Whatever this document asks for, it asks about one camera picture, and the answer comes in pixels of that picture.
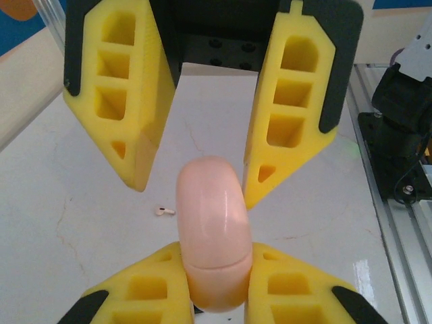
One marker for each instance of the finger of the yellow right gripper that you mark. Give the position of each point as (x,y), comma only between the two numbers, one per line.
(303,101)
(141,84)

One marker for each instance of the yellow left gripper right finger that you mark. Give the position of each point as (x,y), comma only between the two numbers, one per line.
(290,293)

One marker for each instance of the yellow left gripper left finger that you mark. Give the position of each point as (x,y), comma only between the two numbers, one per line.
(141,297)

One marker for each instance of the pink earbud charging case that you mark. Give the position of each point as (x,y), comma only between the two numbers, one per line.
(212,229)

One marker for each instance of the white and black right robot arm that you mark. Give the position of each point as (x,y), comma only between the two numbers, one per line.
(401,108)

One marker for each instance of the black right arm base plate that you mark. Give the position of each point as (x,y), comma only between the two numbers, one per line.
(381,168)

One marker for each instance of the aluminium table edge rail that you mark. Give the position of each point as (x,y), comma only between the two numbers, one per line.
(388,243)

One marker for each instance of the aluminium frame post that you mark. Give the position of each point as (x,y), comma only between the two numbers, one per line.
(50,20)

